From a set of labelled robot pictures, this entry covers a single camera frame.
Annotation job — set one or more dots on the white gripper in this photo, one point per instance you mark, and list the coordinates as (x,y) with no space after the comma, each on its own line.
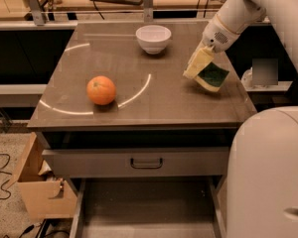
(217,37)

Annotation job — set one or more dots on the yellow green sponge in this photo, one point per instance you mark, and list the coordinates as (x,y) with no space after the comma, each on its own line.
(212,77)

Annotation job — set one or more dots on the white ceramic bowl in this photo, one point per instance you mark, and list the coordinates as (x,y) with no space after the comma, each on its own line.
(153,39)

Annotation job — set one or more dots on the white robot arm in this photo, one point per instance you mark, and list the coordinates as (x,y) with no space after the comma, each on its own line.
(262,170)

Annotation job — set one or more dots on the grey counter cabinet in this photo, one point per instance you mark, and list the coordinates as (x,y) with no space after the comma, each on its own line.
(155,107)

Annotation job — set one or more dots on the orange fruit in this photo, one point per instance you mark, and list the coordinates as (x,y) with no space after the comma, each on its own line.
(101,90)

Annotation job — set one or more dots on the cardboard box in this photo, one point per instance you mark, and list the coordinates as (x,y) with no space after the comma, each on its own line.
(43,198)

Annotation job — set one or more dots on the grey drawer with handle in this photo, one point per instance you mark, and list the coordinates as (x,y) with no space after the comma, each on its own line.
(137,163)

